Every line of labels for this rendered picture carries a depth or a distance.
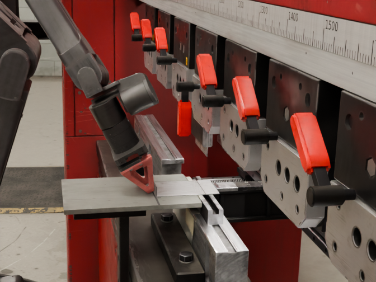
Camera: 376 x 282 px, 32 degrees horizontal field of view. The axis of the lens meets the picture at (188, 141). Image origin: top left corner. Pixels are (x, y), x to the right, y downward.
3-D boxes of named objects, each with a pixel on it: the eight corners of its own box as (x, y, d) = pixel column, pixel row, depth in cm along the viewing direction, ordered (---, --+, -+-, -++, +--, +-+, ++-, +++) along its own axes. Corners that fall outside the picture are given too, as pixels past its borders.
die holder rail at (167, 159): (134, 142, 213) (134, 114, 211) (152, 142, 215) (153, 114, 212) (160, 195, 166) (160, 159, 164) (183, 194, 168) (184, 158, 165)
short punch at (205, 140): (191, 143, 138) (192, 99, 135) (200, 143, 138) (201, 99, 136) (202, 156, 128) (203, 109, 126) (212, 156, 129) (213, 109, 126)
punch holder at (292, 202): (259, 188, 83) (266, 57, 78) (322, 184, 85) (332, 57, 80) (303, 235, 69) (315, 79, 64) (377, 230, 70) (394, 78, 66)
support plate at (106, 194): (61, 183, 138) (61, 179, 138) (183, 178, 144) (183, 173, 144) (64, 215, 121) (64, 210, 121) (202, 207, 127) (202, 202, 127)
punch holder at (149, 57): (144, 65, 177) (144, 3, 173) (174, 65, 179) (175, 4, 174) (152, 75, 163) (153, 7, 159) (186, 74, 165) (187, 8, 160)
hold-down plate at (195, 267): (150, 225, 147) (150, 212, 147) (174, 224, 148) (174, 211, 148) (176, 288, 119) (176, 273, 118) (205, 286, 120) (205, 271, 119)
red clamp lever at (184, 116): (174, 135, 116) (175, 80, 113) (197, 134, 117) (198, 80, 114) (176, 137, 114) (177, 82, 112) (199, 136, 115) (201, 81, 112)
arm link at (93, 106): (87, 98, 129) (84, 107, 124) (118, 83, 128) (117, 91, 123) (104, 128, 131) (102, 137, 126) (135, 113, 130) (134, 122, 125)
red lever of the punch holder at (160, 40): (152, 25, 136) (158, 60, 131) (171, 25, 137) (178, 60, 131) (151, 31, 137) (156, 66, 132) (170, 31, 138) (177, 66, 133)
